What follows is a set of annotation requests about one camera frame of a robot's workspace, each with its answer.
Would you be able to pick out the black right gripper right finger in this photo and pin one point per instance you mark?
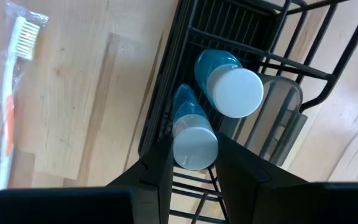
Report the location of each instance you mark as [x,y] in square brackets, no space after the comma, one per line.
[253,193]

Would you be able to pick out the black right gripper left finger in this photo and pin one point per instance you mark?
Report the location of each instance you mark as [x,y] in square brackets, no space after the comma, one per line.
[151,193]

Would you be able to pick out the teal cup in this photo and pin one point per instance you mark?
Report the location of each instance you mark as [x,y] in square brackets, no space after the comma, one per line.
[194,149]

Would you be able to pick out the blue tube white cap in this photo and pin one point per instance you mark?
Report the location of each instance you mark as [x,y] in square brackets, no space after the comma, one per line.
[235,93]

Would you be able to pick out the orange white toothbrush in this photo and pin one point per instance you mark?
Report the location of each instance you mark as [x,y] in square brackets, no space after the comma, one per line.
[8,118]

